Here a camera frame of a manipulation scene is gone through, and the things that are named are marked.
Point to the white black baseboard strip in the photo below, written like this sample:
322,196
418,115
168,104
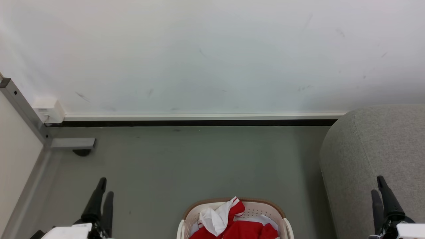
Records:
199,120

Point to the black caster wheel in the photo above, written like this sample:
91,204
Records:
82,152

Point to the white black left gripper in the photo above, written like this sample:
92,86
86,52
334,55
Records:
68,231

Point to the grey metal frame foot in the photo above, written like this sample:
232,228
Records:
73,143

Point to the white cloth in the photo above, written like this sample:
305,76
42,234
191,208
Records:
268,220

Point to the grey fabric sofa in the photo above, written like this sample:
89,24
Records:
375,159

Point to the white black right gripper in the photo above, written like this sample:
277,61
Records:
406,230

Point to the cream plastic laundry basket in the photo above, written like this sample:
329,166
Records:
262,207

